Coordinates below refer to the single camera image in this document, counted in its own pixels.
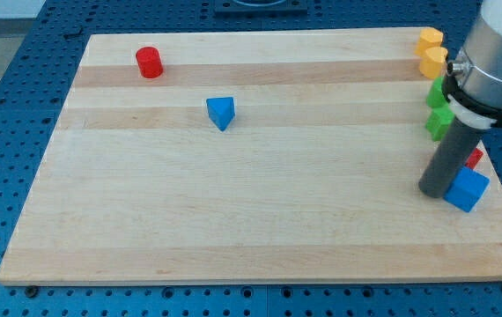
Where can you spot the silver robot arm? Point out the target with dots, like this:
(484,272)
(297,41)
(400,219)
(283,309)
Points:
(473,82)

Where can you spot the blue triangle block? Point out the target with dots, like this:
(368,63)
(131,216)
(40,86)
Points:
(221,111)

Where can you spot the wooden board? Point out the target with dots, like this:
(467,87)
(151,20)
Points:
(314,181)

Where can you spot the red cylinder block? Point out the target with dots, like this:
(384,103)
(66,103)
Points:
(149,62)

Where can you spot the lower green block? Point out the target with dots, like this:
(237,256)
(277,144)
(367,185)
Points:
(438,122)

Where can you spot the green block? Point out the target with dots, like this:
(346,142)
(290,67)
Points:
(438,122)
(435,97)

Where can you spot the upper green block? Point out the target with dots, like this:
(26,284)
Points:
(435,97)

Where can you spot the lower yellow block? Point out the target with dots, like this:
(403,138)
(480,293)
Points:
(432,62)

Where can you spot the yellow block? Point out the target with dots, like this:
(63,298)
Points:
(432,62)
(429,37)

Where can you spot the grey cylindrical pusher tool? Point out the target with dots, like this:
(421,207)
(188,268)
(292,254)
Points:
(449,158)

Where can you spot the upper yellow block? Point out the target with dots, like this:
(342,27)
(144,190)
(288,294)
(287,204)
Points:
(429,37)

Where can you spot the blue cube block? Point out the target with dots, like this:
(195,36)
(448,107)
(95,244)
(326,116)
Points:
(466,189)

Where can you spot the small red block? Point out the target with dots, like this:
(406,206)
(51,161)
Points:
(474,158)

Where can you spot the black cable clamp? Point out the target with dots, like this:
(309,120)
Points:
(471,112)

